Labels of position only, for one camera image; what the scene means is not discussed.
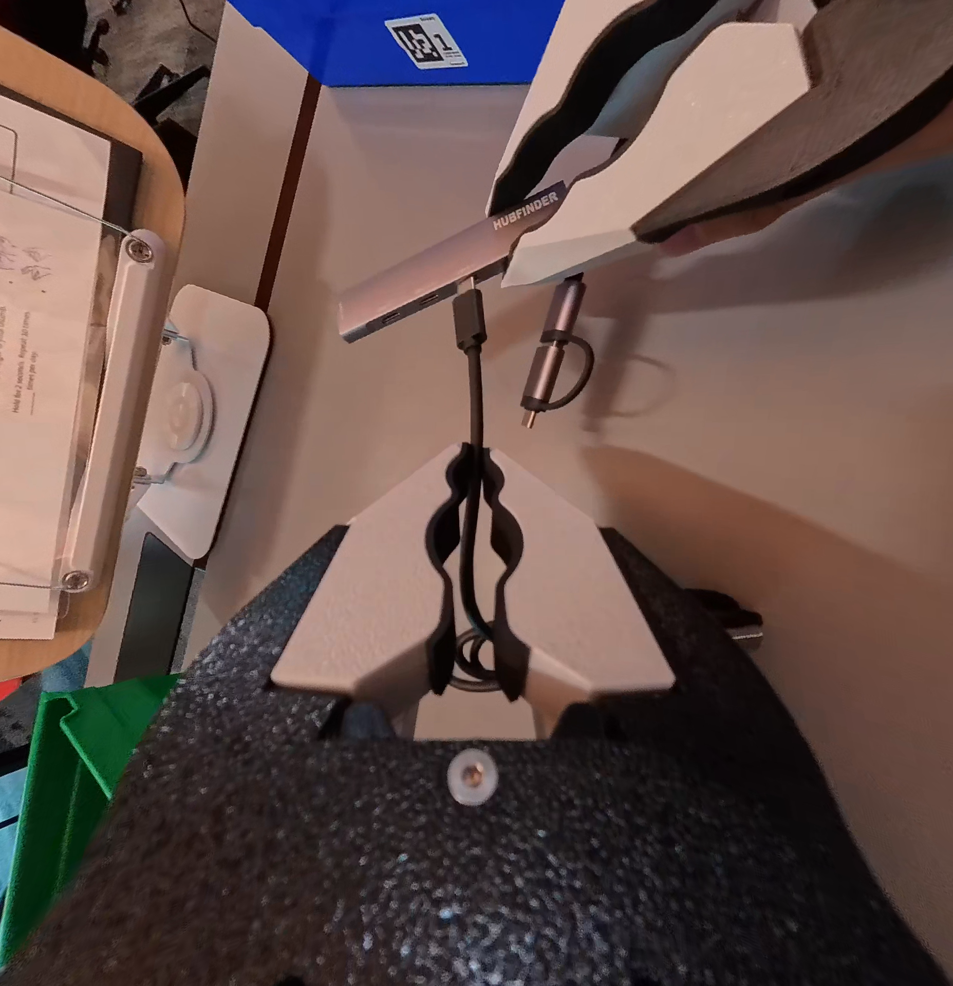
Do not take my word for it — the white instruction sheet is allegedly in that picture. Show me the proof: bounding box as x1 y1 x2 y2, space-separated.
0 86 111 232

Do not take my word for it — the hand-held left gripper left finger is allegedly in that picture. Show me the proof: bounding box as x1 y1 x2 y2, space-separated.
268 441 473 698

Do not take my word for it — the grey USB hub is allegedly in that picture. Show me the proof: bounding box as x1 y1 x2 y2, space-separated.
336 179 571 345

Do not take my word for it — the black USB cable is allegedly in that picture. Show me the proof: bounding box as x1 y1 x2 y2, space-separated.
444 287 768 698

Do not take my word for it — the black chair base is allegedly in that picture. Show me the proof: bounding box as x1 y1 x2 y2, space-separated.
83 0 215 178

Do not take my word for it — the green plastic bin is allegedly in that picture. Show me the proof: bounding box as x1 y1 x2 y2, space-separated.
0 672 188 972

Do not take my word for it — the white marker sticker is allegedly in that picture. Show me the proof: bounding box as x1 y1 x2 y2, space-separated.
384 13 470 70

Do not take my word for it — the wooden document stand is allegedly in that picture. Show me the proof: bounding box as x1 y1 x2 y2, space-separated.
0 15 273 682

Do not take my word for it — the grey framed dark panel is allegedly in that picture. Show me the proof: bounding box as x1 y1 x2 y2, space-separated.
106 530 196 682

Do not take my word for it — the blue plastic bin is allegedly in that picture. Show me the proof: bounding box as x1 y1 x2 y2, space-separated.
226 0 566 87

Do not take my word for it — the grey adapter plug cable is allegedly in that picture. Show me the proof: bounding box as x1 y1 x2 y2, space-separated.
517 271 598 434

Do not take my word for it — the person's right hand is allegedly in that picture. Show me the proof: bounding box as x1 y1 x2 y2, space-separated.
663 111 953 259

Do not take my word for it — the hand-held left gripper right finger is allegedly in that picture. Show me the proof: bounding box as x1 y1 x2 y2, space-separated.
481 445 678 706

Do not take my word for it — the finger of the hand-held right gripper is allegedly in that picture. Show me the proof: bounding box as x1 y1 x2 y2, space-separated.
499 22 819 289
484 0 757 218

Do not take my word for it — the blue header exercise sheet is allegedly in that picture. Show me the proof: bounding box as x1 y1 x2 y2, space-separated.
0 181 107 640

